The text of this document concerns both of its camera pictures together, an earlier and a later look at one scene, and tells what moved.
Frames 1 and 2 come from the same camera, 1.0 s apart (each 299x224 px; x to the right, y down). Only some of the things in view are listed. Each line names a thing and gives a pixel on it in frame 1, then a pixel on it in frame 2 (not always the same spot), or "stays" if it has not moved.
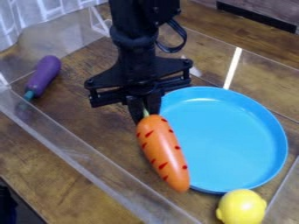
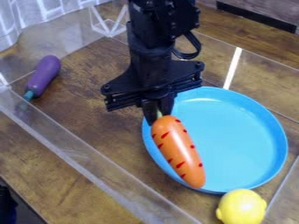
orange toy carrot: (163, 151) -> (177, 144)
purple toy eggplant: (42, 77) stays
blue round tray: (232, 134) stays
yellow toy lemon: (241, 206) stays
